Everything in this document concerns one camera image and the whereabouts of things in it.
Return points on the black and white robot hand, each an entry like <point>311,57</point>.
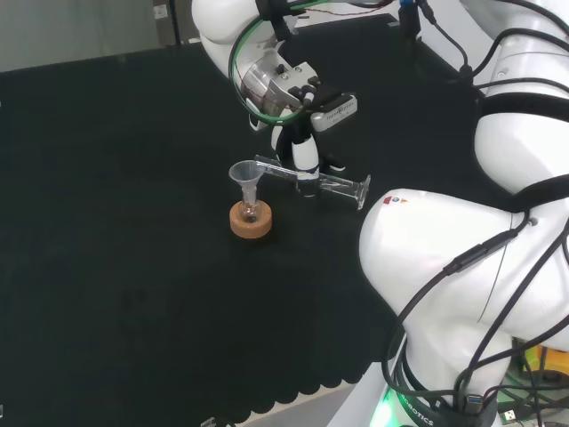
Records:
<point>304,151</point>

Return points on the clear glass graduated cylinder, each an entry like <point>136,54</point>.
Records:
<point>342,187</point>

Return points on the small glass round-bottom flask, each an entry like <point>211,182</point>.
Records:
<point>249,213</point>

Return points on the clear plastic funnel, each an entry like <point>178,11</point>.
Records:
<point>244,171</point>

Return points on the black scalloped bench cloth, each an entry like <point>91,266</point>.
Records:
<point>133,267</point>

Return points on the yellow stop button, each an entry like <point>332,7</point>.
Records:
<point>555,358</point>

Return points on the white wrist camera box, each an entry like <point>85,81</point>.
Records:
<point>338,111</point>

